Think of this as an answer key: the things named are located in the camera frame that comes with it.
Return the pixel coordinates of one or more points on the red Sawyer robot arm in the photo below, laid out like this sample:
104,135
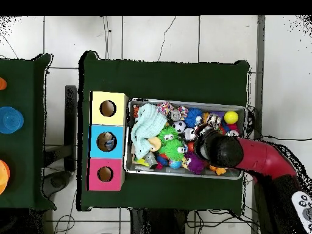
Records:
263,156

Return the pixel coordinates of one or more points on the wooden box with three holes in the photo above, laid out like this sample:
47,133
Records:
112,119

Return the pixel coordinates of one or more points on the mint green cloth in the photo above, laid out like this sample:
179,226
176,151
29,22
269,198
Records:
148,121

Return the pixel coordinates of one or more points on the small soccer ball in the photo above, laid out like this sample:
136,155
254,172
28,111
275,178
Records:
179,126

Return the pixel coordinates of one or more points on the green fuzzy toy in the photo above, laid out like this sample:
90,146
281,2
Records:
173,149

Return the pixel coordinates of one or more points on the blue fuzzy toy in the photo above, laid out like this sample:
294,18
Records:
192,117

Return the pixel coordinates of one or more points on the dark green table cloth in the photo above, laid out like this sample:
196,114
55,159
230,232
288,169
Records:
165,80
24,85

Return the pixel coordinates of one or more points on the purple spiky toy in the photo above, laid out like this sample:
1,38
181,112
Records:
193,164

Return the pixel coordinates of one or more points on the orange toy building block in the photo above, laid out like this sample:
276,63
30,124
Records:
219,170

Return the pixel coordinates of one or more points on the yellow ball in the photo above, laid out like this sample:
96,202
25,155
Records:
231,117

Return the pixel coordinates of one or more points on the black flat panel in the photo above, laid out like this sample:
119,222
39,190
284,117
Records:
70,117

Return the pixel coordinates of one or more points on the blue plastic cup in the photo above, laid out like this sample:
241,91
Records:
11,120

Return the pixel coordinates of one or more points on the orange plastic cup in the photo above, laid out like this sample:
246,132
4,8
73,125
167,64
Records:
3,175
2,84

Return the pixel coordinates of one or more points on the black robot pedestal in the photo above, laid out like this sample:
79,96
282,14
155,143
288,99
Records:
156,223

